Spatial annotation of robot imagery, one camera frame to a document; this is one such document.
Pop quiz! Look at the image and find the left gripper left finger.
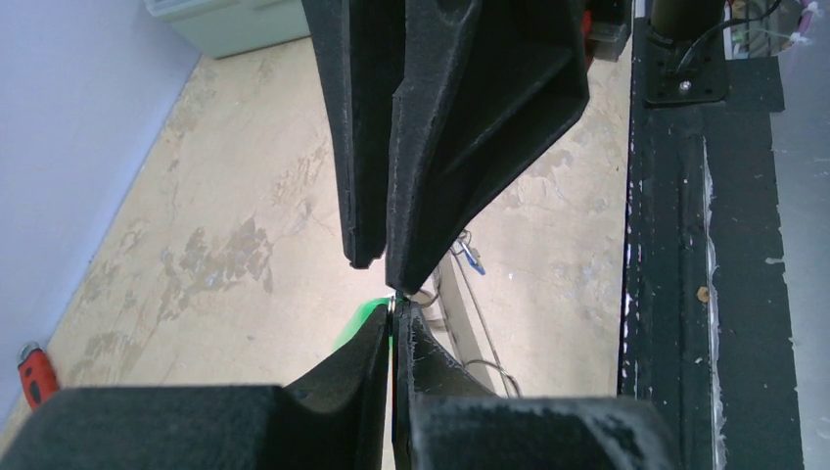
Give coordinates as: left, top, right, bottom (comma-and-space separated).
1, 305, 390, 469

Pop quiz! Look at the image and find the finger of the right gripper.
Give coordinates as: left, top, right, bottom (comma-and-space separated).
385, 0, 589, 294
302, 0, 405, 269

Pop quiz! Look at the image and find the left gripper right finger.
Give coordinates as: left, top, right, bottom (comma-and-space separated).
392, 301, 680, 469

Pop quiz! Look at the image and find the small green key tag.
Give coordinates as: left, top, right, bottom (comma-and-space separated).
332, 296, 393, 353

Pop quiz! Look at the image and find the blue key tag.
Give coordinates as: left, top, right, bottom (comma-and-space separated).
450, 229, 485, 275

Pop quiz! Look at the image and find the translucent green plastic toolbox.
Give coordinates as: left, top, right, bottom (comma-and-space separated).
145, 0, 309, 59

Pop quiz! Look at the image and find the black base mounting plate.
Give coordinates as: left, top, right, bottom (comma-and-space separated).
618, 19, 805, 469

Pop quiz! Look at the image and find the red handled adjustable wrench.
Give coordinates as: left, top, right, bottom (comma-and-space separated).
18, 342, 61, 410

